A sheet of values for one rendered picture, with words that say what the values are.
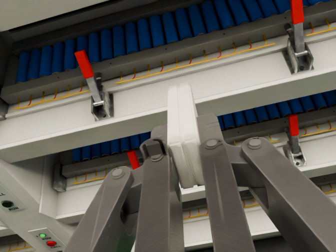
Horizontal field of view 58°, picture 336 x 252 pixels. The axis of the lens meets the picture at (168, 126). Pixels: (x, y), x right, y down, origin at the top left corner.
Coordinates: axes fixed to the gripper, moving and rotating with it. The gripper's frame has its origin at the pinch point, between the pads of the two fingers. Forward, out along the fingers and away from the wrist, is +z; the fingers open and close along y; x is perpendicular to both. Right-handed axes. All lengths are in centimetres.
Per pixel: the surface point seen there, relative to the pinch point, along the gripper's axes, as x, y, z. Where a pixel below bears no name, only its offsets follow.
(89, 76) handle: -2.1, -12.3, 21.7
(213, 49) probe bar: -4.2, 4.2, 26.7
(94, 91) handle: -4.1, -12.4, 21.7
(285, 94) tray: -11.3, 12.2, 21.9
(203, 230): -45, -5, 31
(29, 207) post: -22.7, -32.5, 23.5
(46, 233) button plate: -31, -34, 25
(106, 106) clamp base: -6.4, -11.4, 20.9
